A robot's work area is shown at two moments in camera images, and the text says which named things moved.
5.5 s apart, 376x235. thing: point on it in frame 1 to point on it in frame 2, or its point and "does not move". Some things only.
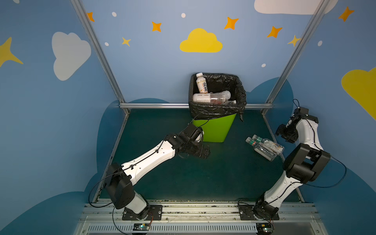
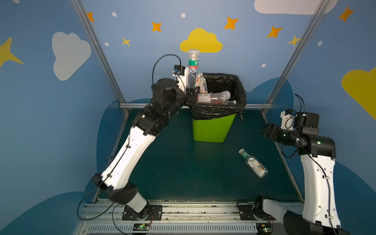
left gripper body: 197,147 to 191,96
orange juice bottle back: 201,83 does not move
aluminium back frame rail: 183,105 does not move
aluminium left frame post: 80,8 does not move
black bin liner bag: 216,82 does not move
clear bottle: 263,151 to 193,57
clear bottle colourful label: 269,144 to 260,170
